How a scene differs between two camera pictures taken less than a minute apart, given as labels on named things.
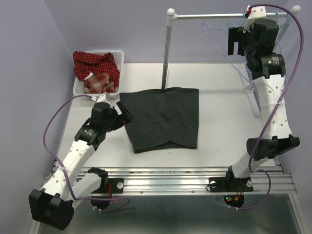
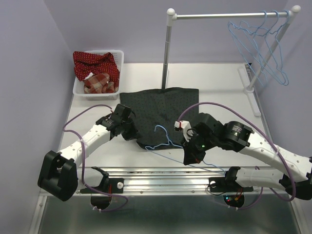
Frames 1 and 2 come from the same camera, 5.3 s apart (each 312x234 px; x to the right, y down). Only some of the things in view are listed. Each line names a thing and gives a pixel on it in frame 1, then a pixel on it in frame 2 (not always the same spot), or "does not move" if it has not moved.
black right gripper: (233, 39) → (191, 156)
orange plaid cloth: (98, 84) does not move
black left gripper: (125, 119) → (133, 133)
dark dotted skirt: (162, 117) does not move
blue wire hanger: (204, 24) → (220, 170)
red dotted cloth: (84, 63) does not move
